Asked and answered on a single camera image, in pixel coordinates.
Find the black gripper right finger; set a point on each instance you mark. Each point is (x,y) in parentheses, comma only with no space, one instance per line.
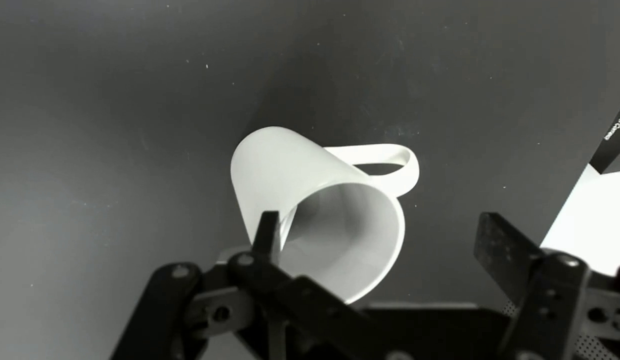
(506,255)

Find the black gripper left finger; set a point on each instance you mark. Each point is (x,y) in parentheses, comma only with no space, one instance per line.
(266,241)

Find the white ceramic mug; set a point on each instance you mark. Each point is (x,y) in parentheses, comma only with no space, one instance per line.
(341,220)

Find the small black box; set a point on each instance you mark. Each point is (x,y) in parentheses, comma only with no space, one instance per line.
(608,151)

